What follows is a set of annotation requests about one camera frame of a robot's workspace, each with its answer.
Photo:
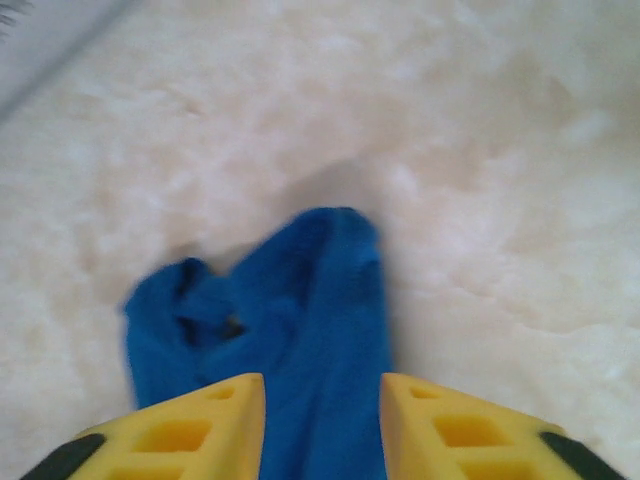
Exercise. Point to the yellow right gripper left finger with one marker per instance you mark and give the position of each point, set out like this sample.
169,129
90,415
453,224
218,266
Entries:
175,440

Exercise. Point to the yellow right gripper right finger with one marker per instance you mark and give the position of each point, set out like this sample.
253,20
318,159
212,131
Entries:
465,440

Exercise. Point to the blue t-shirt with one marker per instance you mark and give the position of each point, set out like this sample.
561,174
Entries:
320,325

